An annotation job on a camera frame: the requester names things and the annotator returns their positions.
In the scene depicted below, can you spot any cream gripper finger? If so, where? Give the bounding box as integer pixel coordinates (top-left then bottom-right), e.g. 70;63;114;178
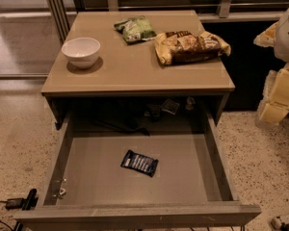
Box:
253;22;277;47
259;64;289;124

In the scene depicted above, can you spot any blue rxbar wrapper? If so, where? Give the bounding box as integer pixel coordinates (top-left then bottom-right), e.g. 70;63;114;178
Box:
120;150;159;177

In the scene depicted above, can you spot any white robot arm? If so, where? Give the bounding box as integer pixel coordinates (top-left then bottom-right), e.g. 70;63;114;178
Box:
253;8;289;124

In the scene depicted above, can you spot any grey cabinet counter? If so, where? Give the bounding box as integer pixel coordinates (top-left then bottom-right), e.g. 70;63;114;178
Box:
41;11;235;125

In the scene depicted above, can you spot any open grey drawer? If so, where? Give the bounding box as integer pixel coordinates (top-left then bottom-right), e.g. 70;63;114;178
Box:
14;108;261;231

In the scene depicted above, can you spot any yellow brown snack bag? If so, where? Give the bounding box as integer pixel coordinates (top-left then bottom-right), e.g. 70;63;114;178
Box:
154;31;231;65

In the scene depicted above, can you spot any white power strip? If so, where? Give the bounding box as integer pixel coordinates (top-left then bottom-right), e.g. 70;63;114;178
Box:
271;214;289;231

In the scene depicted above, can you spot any green chip bag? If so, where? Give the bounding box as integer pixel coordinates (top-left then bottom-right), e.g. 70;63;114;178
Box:
114;15;156;44

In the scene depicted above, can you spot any white ceramic bowl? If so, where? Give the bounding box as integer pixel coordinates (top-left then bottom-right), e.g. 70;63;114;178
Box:
61;38;100;69

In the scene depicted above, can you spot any black power adapter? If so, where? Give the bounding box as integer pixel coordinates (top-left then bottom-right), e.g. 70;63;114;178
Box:
5;189;39;210

